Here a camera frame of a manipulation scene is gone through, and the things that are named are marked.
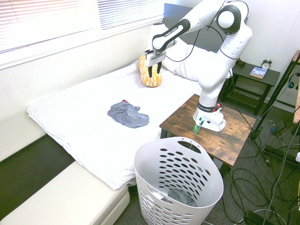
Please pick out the red base connector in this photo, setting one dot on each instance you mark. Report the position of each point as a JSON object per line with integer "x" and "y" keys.
{"x": 219, "y": 107}

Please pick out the yellow patterned pillow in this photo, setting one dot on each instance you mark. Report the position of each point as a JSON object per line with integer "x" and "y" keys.
{"x": 152, "y": 80}

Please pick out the dark wood bench panel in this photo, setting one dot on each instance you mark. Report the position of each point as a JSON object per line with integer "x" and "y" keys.
{"x": 30, "y": 164}

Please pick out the cream padded bench cushion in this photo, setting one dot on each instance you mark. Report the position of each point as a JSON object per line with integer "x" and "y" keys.
{"x": 58, "y": 201}
{"x": 18, "y": 136}

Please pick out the large white pillow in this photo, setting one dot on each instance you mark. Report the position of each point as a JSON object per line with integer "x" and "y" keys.
{"x": 187, "y": 63}

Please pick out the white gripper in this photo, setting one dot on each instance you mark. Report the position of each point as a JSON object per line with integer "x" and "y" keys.
{"x": 153, "y": 58}

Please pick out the rustic brown wooden table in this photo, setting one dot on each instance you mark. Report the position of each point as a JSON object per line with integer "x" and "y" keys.
{"x": 222, "y": 143}

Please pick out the dark grey headboard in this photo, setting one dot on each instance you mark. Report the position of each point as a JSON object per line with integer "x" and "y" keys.
{"x": 173, "y": 11}

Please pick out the black power brick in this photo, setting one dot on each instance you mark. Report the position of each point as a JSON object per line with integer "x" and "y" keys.
{"x": 254, "y": 216}

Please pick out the grey power adapter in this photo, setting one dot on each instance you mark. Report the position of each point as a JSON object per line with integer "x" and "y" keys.
{"x": 279, "y": 127}

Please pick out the grey clothes in basket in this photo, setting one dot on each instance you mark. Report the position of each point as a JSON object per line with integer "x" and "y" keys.
{"x": 180, "y": 195}

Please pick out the light wooden desk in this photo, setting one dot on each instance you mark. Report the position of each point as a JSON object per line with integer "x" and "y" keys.
{"x": 297, "y": 100}

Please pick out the small brown box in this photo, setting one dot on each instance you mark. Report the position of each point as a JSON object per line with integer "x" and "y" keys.
{"x": 240, "y": 63}

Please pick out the black tripod stand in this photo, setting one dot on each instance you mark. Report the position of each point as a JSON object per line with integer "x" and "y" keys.
{"x": 276, "y": 93}

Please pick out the blue covered book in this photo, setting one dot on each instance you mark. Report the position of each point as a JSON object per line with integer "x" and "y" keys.
{"x": 257, "y": 72}

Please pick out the black twin-bell alarm clock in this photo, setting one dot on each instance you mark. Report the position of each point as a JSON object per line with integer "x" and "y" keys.
{"x": 266, "y": 65}

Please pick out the black slatted nightstand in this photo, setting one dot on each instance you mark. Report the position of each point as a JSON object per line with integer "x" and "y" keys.
{"x": 269, "y": 76}

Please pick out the grey crumpled garment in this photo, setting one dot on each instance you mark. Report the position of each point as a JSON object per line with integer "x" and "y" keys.
{"x": 129, "y": 114}

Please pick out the white cup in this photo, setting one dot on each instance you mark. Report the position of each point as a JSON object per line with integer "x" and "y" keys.
{"x": 298, "y": 157}

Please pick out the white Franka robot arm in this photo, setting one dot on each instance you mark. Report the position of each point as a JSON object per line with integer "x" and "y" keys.
{"x": 211, "y": 89}

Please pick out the narrow white window blind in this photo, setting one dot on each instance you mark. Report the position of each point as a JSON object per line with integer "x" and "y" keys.
{"x": 129, "y": 11}

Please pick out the white textured duvet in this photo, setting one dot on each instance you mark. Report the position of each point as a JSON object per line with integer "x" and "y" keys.
{"x": 82, "y": 117}

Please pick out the white perforated laundry basket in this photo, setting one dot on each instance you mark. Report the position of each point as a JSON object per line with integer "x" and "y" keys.
{"x": 150, "y": 164}

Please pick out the wide white window blind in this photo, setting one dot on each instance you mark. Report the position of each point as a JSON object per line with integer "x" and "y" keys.
{"x": 47, "y": 21}

